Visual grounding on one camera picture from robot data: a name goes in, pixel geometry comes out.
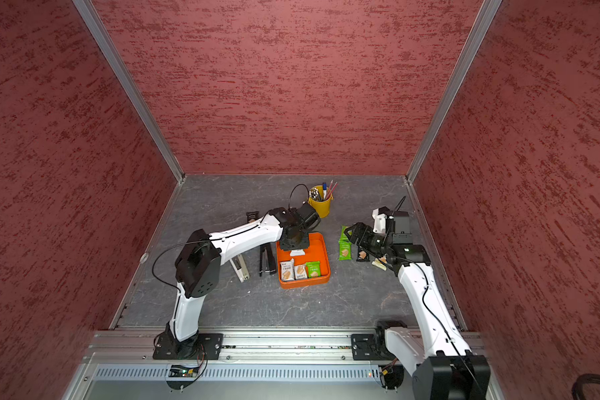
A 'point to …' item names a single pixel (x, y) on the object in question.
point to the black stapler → (267, 258)
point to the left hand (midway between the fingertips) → (298, 248)
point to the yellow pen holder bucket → (322, 207)
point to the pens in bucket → (327, 192)
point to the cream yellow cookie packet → (376, 262)
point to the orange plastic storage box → (317, 251)
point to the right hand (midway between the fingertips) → (350, 239)
